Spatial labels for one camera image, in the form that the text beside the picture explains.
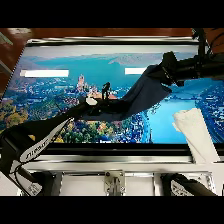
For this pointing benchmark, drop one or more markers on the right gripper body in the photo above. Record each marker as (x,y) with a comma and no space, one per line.
(171,74)

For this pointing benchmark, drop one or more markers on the dark blue garment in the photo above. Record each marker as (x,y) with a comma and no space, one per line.
(145,95)

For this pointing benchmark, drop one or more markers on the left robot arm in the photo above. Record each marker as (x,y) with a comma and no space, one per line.
(40,131)

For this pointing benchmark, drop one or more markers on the white garment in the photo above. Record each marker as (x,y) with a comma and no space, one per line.
(195,128)

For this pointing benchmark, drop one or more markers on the silver frame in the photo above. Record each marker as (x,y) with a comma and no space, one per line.
(110,165)

